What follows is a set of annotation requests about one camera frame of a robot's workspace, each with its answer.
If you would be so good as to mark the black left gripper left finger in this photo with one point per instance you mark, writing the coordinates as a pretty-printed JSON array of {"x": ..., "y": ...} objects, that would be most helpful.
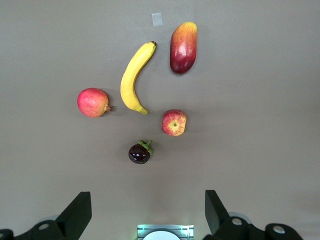
[{"x": 72, "y": 220}]

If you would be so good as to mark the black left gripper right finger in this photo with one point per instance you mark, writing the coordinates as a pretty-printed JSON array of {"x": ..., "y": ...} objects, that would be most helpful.
[{"x": 220, "y": 222}]

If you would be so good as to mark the small red yellow apple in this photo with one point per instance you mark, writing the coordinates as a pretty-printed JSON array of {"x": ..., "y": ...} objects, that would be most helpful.
[{"x": 174, "y": 122}]

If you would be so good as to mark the yellow banana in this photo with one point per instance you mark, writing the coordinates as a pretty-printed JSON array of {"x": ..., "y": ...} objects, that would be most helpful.
[{"x": 131, "y": 80}]

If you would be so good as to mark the dark purple mangosteen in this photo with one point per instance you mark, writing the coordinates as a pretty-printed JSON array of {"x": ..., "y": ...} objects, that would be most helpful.
[{"x": 139, "y": 153}]

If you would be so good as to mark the red pomegranate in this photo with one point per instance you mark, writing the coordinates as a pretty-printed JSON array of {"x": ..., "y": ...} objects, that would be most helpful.
[{"x": 92, "y": 102}]

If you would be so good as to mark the red yellow mango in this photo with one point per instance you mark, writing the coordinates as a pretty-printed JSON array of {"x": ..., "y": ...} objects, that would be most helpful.
[{"x": 183, "y": 48}]

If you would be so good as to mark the small clear tape piece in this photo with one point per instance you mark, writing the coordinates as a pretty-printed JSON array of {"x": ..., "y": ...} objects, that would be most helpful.
[{"x": 157, "y": 19}]

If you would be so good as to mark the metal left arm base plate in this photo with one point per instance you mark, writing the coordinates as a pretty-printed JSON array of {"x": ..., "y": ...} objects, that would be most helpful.
[{"x": 185, "y": 230}]

